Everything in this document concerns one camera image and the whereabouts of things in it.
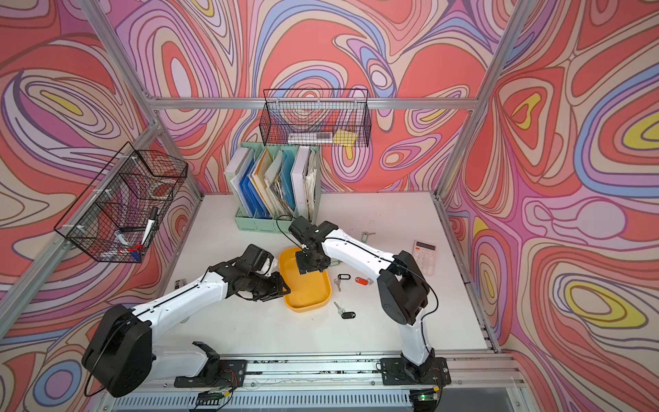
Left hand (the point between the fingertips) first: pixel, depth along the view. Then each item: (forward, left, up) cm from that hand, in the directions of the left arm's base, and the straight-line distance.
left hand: (290, 292), depth 82 cm
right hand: (+6, -6, +1) cm, 9 cm away
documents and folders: (+34, +8, +14) cm, 38 cm away
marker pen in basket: (+9, +36, +25) cm, 45 cm away
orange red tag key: (+7, -25, -7) cm, 27 cm away
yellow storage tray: (+4, -5, -7) cm, 10 cm away
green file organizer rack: (+10, +2, +22) cm, 24 cm away
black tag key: (+9, -17, -7) cm, 21 cm away
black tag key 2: (-5, -18, -7) cm, 20 cm away
